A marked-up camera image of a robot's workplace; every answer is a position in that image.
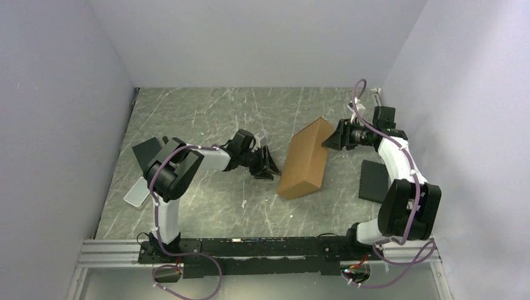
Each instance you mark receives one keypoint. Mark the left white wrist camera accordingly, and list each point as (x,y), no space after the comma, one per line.
(260,140)

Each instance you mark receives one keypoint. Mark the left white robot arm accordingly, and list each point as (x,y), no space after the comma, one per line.
(170,165)

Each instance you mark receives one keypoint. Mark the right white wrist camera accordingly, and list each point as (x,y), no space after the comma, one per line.
(357,109)

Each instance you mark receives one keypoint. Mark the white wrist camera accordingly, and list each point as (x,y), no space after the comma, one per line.
(357,109)
(260,140)

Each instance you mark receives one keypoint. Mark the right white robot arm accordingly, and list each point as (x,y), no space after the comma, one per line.
(409,209)

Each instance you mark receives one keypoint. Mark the left black rectangular pad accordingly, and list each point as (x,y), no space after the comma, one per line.
(145,152)

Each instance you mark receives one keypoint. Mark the brown cardboard box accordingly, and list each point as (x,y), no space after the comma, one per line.
(305,162)

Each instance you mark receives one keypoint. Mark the right black rectangular pad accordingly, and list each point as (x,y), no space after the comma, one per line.
(374,181)

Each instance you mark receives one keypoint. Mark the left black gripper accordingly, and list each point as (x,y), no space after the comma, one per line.
(270,165)

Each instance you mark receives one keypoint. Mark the black rectangular pad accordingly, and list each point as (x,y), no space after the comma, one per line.
(145,152)
(374,181)

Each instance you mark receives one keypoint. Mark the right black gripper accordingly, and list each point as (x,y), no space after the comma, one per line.
(340,138)

